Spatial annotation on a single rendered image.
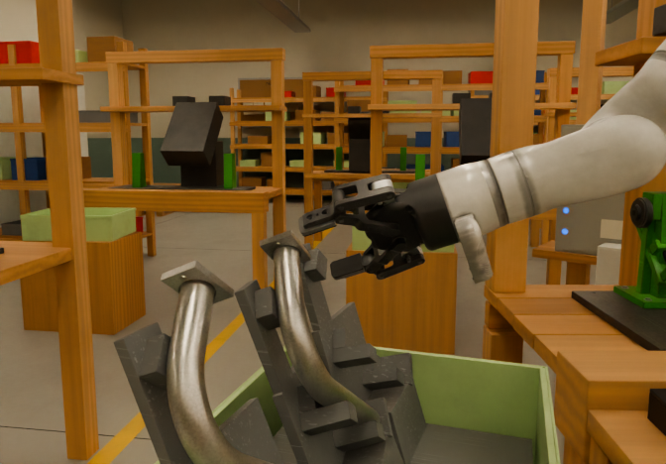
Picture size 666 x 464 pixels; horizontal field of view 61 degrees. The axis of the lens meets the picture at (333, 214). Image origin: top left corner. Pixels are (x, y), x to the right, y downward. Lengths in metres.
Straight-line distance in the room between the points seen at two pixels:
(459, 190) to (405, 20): 11.03
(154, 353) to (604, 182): 0.42
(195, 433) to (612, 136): 0.44
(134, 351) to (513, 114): 1.26
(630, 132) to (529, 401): 0.51
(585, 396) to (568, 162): 0.61
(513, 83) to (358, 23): 10.11
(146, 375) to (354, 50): 11.16
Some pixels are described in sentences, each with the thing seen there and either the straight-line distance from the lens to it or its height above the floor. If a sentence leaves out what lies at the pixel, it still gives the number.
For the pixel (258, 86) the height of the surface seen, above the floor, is 2.27.
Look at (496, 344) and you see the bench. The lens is 1.68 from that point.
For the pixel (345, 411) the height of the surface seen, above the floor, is 1.02.
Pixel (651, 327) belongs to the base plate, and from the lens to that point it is 1.42.
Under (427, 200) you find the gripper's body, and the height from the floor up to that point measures 1.24.
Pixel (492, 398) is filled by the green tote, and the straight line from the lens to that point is 0.97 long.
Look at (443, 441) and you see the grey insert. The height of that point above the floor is 0.85.
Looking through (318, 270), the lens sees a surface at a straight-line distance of 0.78.
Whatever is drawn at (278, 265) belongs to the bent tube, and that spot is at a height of 1.17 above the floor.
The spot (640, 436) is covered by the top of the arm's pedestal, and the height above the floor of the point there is 0.85.
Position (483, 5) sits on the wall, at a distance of 11.66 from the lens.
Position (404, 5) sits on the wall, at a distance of 11.63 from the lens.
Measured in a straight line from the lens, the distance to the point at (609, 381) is 1.10.
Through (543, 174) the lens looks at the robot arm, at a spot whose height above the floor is 1.27.
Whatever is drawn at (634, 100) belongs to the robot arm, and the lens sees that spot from 0.64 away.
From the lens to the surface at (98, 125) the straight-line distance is 6.09.
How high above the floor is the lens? 1.31
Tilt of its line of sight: 8 degrees down
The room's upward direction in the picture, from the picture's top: straight up
